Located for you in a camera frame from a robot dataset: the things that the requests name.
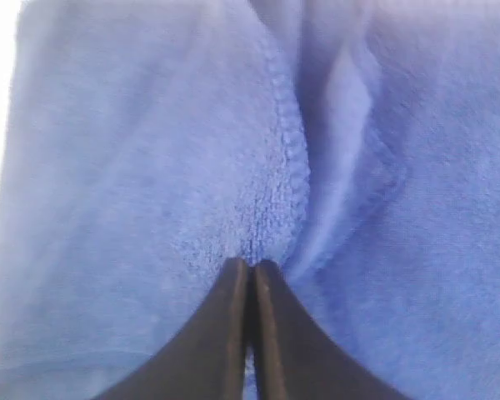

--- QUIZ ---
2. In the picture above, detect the blue towel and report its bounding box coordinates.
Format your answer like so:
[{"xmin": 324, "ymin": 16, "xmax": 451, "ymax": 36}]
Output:
[{"xmin": 0, "ymin": 1, "xmax": 500, "ymax": 399}]

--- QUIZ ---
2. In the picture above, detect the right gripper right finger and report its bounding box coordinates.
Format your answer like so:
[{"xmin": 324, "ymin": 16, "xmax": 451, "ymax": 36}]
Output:
[{"xmin": 252, "ymin": 261, "xmax": 406, "ymax": 400}]

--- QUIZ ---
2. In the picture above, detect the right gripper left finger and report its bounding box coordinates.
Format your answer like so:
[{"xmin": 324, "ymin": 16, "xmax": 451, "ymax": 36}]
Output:
[{"xmin": 97, "ymin": 258, "xmax": 248, "ymax": 400}]

